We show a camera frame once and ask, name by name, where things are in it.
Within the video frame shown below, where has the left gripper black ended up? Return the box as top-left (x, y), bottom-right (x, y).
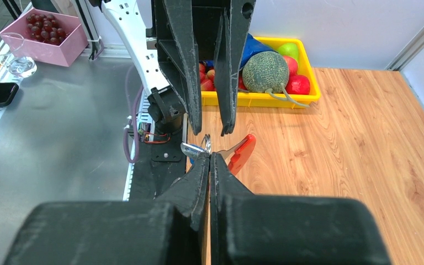
top-left (151, 0), bottom-right (256, 136)

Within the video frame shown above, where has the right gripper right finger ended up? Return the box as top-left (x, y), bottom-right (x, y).
top-left (210, 153), bottom-right (391, 264)

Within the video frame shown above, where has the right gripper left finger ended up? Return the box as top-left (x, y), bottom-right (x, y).
top-left (4, 155), bottom-right (210, 264)

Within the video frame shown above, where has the blue tag key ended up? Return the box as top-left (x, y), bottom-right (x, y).
top-left (181, 134), bottom-right (211, 164)

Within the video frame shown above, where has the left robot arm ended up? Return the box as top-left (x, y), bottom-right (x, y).
top-left (91, 1), bottom-right (256, 135)

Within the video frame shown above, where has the blue snack bag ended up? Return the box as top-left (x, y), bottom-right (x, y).
top-left (199, 34), bottom-right (275, 71)

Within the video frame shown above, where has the netted melon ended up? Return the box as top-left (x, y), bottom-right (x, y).
top-left (242, 51), bottom-right (309, 108)

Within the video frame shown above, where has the yellow plastic bin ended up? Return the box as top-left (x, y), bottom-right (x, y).
top-left (199, 36), bottom-right (322, 109)

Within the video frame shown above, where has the green apple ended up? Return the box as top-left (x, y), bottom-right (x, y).
top-left (276, 43), bottom-right (299, 62)

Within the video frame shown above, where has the red apple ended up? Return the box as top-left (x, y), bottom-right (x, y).
top-left (283, 56), bottom-right (299, 77)

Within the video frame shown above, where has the red tomato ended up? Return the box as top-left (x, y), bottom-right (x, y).
top-left (285, 75), bottom-right (311, 95)

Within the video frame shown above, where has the pink box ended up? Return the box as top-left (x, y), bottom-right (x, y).
top-left (0, 7), bottom-right (88, 67)

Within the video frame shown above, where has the red grapes bunch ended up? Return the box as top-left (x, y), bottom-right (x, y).
top-left (26, 13), bottom-right (69, 46)

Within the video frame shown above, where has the glass cup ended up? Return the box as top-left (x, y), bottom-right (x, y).
top-left (0, 33), bottom-right (38, 78)

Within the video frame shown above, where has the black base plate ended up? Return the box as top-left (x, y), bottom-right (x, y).
top-left (129, 131), bottom-right (186, 202)

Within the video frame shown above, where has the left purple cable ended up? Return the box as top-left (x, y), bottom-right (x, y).
top-left (123, 66), bottom-right (145, 164)

